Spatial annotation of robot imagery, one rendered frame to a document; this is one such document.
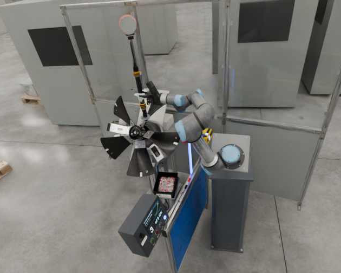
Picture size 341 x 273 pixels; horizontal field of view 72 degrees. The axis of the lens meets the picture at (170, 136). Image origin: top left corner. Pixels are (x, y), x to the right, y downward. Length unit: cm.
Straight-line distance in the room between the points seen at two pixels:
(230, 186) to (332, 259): 129
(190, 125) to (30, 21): 335
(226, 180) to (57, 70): 330
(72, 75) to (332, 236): 395
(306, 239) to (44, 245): 268
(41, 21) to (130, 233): 342
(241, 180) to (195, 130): 64
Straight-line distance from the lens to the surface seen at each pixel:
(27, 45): 442
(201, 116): 128
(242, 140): 184
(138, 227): 125
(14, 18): 438
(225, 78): 222
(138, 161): 193
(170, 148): 180
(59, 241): 303
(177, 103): 158
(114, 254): 270
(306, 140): 244
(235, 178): 177
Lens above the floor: 228
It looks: 36 degrees down
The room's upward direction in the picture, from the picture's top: 8 degrees counter-clockwise
